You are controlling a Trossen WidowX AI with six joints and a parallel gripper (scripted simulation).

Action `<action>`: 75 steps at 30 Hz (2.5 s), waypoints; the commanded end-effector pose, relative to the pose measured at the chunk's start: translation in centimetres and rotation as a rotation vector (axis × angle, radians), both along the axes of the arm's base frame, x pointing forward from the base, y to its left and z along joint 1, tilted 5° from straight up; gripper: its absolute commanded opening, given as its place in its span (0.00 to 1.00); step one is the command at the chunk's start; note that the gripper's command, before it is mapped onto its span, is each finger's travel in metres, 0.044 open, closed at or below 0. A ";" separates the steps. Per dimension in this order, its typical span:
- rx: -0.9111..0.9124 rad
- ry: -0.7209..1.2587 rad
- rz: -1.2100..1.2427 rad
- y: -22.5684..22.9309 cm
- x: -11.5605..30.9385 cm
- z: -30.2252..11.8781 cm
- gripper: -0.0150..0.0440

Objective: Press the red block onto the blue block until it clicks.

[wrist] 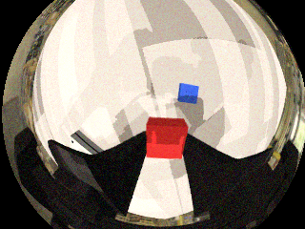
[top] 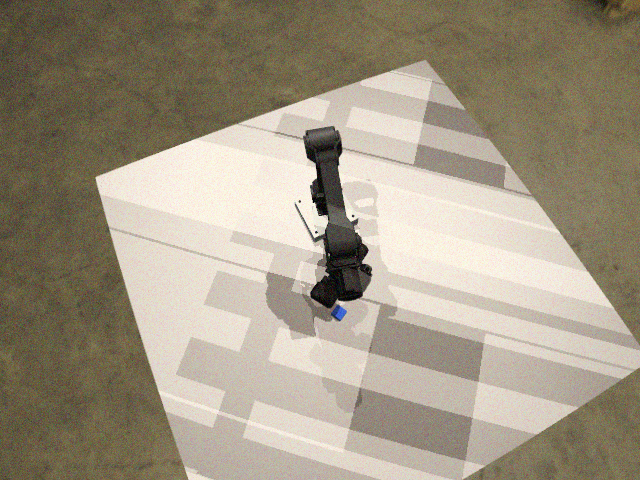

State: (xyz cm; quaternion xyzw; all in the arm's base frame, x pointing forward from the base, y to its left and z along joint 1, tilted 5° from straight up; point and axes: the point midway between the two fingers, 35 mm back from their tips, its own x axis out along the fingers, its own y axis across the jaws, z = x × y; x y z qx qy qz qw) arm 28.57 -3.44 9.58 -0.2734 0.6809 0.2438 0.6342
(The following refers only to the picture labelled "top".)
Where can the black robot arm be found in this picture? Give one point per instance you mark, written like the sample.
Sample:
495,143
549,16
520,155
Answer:
323,146

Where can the blue block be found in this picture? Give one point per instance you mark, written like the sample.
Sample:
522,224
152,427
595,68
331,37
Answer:
338,313

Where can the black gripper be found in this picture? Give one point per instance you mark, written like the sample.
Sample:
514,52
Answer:
324,291

